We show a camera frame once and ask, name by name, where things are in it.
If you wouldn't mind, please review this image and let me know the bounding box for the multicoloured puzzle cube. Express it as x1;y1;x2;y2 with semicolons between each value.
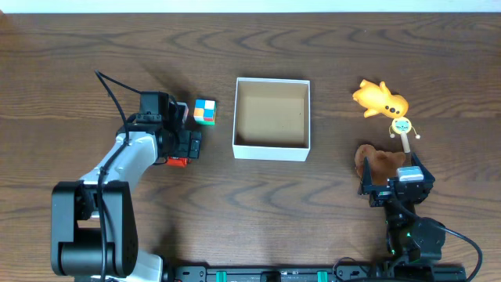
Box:
193;99;216;125

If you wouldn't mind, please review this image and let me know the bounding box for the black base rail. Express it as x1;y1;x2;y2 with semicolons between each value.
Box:
161;264;467;282

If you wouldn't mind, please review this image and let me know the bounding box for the wooden cat rattle drum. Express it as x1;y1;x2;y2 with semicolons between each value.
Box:
388;117;421;154

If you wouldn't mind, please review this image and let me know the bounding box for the brown plush toy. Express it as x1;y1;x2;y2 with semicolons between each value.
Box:
355;144;405;186

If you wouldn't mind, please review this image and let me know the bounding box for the white cardboard box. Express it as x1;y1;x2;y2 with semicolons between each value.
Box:
232;78;311;161

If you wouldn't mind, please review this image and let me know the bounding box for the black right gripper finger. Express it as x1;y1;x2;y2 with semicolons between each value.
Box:
410;152;434;181
360;157;373;189

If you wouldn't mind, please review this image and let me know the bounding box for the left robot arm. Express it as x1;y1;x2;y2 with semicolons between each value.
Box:
50;92;201;281

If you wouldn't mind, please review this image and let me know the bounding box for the red toy truck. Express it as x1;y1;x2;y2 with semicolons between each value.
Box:
166;157;189;168

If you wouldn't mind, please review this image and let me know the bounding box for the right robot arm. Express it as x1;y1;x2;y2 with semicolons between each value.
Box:
359;154;445;281

